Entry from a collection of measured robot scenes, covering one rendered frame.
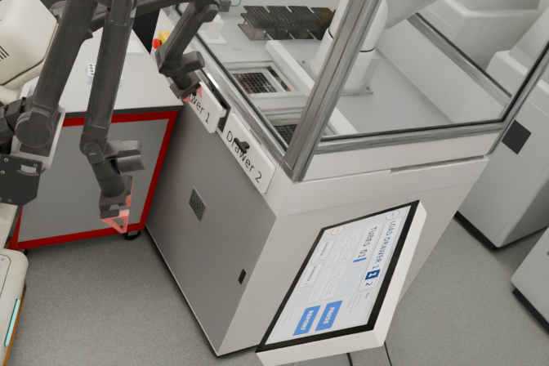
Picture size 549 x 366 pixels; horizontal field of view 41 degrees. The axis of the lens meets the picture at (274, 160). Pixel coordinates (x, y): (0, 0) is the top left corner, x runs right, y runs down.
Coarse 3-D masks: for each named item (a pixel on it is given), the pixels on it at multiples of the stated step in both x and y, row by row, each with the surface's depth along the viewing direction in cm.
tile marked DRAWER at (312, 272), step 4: (316, 264) 191; (320, 264) 190; (308, 268) 191; (312, 268) 190; (316, 268) 189; (320, 268) 188; (308, 272) 189; (312, 272) 188; (316, 272) 187; (304, 276) 188; (308, 276) 187; (312, 276) 186; (316, 276) 185; (304, 280) 186; (308, 280) 185; (312, 280) 184; (300, 284) 186; (304, 284) 184; (308, 284) 183; (312, 284) 182
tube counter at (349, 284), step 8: (368, 248) 184; (360, 256) 183; (352, 264) 181; (360, 264) 179; (352, 272) 177; (360, 272) 175; (344, 280) 176; (352, 280) 174; (344, 288) 172; (352, 288) 170
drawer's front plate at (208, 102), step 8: (200, 96) 256; (208, 96) 251; (192, 104) 261; (200, 104) 256; (208, 104) 252; (216, 104) 248; (208, 112) 252; (216, 112) 248; (208, 120) 253; (216, 120) 250; (208, 128) 253
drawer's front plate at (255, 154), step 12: (228, 120) 248; (240, 132) 243; (228, 144) 250; (252, 144) 237; (252, 156) 238; (264, 156) 234; (252, 168) 239; (264, 168) 233; (252, 180) 240; (264, 180) 234; (264, 192) 237
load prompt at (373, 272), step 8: (392, 224) 189; (400, 224) 187; (384, 232) 187; (392, 232) 185; (384, 240) 183; (392, 240) 181; (376, 248) 182; (384, 248) 180; (376, 256) 179; (384, 256) 176; (368, 264) 177; (376, 264) 175; (384, 264) 173; (368, 272) 173; (376, 272) 172; (368, 280) 170; (376, 280) 168; (360, 288) 169; (368, 288) 167
